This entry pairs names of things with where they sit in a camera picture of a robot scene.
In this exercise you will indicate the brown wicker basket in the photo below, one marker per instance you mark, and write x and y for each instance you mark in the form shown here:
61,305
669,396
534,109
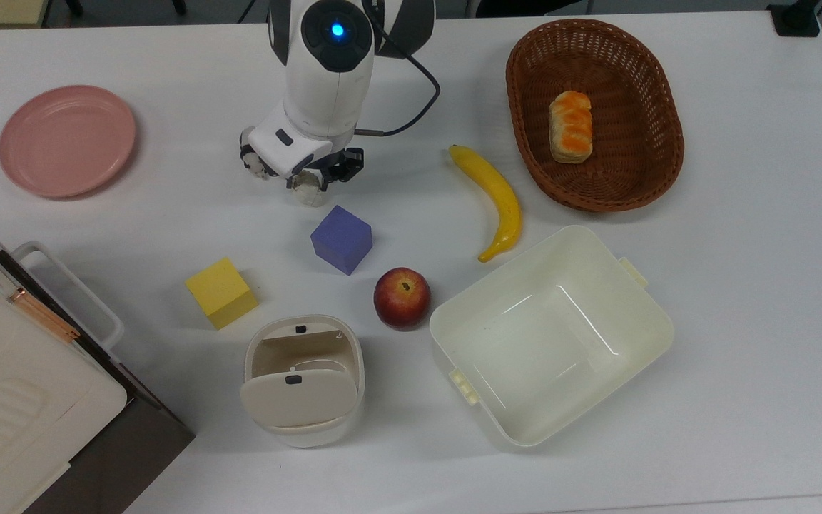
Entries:
639,150

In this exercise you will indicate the black stand base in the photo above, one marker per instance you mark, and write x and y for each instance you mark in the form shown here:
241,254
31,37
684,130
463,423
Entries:
796,18

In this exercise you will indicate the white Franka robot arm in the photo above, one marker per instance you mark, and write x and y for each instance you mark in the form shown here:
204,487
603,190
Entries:
332,78

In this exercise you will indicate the open cream plastic bin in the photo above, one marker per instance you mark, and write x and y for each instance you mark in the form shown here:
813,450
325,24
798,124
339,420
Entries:
546,343

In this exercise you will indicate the pink plate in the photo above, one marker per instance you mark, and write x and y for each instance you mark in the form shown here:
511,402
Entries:
67,141

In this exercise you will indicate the yellow foam cube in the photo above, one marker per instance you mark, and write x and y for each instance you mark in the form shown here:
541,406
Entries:
220,293

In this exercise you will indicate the bread with orange topping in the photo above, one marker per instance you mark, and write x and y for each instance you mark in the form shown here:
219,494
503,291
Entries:
571,127

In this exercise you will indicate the purple foam cube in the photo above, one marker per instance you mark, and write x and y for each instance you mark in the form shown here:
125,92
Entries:
341,239

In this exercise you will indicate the white paper ball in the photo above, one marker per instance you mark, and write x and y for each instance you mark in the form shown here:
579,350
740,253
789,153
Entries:
310,191

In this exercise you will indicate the yellow banana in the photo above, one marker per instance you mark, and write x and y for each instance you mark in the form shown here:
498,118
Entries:
500,196

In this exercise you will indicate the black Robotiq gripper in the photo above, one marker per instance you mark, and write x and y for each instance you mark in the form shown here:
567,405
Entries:
318,165

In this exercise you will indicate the red apple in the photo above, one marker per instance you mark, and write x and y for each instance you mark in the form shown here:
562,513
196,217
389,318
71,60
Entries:
402,300

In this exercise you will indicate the cream trash can with lid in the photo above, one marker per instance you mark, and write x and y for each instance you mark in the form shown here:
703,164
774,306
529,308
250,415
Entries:
297,400

